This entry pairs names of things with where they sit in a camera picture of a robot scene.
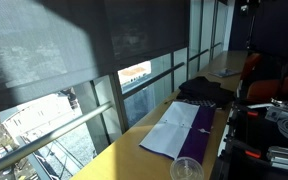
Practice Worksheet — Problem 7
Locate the purple folder with white papers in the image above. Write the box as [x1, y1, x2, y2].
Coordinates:
[140, 101, 215, 163]

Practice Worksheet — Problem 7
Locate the black folded cloth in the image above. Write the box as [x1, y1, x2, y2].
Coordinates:
[177, 76, 235, 107]

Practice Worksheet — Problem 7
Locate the blue booklet on counter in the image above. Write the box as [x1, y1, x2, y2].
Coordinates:
[211, 68, 240, 78]

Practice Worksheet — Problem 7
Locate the clear plastic cup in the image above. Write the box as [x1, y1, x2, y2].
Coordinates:
[170, 157, 204, 180]

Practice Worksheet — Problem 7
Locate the orange chair far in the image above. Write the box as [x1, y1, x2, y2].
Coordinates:
[240, 53, 261, 80]

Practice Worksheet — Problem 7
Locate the orange chair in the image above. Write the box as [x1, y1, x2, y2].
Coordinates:
[246, 76, 288, 102]
[240, 53, 261, 80]

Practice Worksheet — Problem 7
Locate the black perforated breadboard table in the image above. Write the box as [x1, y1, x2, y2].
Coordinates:
[210, 102, 288, 180]

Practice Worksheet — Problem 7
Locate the grey window roller blind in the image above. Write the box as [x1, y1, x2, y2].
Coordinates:
[0, 0, 190, 111]

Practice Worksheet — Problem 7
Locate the orange chair near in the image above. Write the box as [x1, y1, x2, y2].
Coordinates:
[246, 76, 288, 102]

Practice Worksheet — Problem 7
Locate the metal window handrail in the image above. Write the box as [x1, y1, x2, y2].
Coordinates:
[0, 49, 208, 171]

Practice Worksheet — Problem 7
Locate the red handled clamp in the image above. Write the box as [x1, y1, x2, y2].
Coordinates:
[225, 137, 261, 159]

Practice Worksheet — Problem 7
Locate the black camera tripod stand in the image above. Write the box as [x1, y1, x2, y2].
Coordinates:
[239, 0, 261, 50]

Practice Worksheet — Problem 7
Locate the aluminium extrusion rail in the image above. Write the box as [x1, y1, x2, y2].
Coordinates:
[267, 146, 288, 170]

